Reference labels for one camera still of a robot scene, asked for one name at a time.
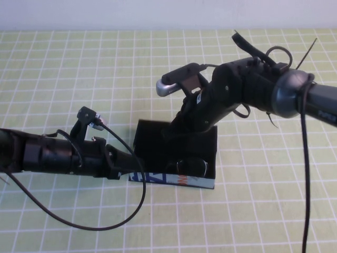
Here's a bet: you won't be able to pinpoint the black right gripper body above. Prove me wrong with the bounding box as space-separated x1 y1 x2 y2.
170 62 252 134

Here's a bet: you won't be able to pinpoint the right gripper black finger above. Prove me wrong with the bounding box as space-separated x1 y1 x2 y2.
162 123 182 144

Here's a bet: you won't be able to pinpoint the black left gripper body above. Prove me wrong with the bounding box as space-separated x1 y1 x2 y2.
70 137 139 181

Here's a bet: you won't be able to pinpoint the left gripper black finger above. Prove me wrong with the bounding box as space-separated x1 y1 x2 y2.
109 168 130 182
123 154 145 173

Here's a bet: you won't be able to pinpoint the black printed glasses case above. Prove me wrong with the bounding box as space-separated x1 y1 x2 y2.
128 119 219 190

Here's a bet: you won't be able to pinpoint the black-framed glasses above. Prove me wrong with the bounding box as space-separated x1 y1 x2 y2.
165 157 210 178

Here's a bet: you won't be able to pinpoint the green white-grid tablecloth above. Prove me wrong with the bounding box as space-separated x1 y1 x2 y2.
0 28 337 253

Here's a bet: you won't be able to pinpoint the left camera's black cable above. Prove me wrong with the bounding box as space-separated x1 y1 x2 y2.
5 122 147 232

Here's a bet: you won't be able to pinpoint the camera's black cable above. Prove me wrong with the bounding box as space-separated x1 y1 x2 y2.
299 76 316 253
5 122 147 232

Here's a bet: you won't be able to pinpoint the right arm's wrist camera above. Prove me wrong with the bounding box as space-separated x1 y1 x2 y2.
155 62 210 98

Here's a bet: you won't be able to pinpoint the arm's wrist camera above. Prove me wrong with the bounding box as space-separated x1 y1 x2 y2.
76 106 107 132
155 62 210 98

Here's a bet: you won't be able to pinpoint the left arm's wrist camera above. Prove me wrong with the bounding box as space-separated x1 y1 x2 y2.
76 106 107 132

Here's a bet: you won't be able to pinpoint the right arm's black strap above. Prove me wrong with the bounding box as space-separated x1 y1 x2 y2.
231 30 264 60

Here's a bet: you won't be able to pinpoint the right camera's black cable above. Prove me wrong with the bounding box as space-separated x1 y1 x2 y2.
299 76 316 253

